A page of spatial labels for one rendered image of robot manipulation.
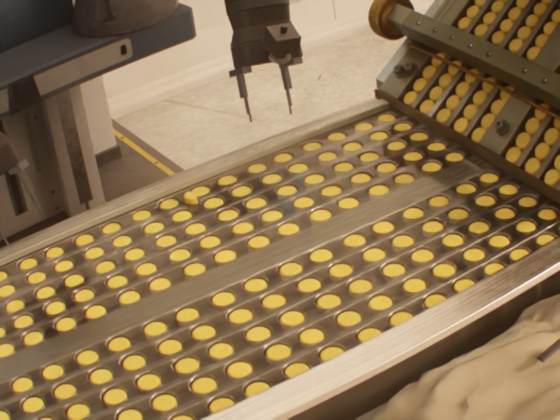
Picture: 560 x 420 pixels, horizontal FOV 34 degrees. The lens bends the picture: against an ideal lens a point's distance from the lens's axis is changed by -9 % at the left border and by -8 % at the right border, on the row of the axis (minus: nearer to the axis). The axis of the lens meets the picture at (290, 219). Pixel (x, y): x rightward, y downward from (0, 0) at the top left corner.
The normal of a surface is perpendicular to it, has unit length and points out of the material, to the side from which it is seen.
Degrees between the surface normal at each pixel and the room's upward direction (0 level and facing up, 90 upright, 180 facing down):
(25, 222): 90
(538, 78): 38
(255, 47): 66
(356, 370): 0
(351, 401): 90
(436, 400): 29
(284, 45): 108
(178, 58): 90
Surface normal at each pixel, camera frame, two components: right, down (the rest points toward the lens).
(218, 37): 0.51, 0.40
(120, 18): 0.07, 0.20
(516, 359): -0.02, -0.80
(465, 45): -0.62, -0.44
